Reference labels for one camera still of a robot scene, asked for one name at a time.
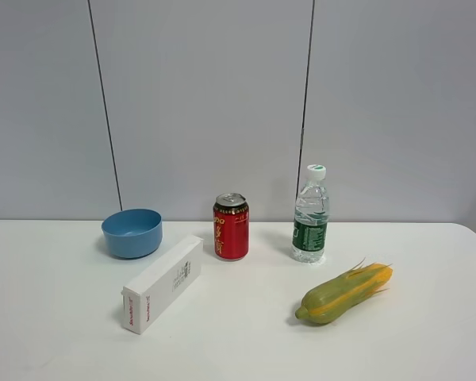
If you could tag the blue plastic bowl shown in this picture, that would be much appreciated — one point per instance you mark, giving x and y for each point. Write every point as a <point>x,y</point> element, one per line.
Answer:
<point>133,234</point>

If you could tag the toy corn cob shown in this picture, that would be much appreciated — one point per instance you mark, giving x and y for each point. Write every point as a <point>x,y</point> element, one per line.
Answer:
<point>330,300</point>

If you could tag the clear water bottle green label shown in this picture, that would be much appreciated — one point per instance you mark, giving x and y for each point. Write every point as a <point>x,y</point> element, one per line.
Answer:
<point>311,217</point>

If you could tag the white rectangular carton box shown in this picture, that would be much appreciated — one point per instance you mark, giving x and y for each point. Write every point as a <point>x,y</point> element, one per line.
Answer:
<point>148,295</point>

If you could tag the red drink can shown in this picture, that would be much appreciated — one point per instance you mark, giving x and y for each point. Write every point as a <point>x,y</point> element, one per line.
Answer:
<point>231,226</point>

